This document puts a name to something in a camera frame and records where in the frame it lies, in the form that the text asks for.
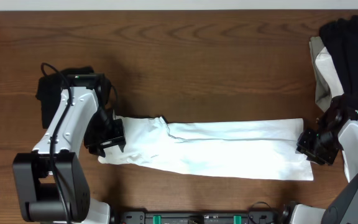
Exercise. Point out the white printed t-shirt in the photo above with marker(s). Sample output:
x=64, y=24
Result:
x=243, y=149

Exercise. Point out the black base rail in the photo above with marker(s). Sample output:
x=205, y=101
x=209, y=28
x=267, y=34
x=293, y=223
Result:
x=258, y=213

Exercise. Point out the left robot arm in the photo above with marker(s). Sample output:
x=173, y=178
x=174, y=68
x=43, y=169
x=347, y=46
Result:
x=50, y=182

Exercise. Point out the black folded garment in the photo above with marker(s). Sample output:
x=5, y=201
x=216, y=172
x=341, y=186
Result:
x=50, y=88

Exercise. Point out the white garment in pile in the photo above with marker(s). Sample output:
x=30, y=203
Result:
x=326, y=68

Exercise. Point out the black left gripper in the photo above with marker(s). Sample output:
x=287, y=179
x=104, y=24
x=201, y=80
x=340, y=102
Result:
x=117, y=138

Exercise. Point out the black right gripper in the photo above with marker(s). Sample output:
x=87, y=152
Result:
x=304, y=147

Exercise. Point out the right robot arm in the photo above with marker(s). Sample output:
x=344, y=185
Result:
x=344, y=208

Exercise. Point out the grey folded garment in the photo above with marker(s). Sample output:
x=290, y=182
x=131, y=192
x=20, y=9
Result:
x=322, y=92

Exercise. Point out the black garment on pile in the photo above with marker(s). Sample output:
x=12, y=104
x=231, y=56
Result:
x=340, y=37

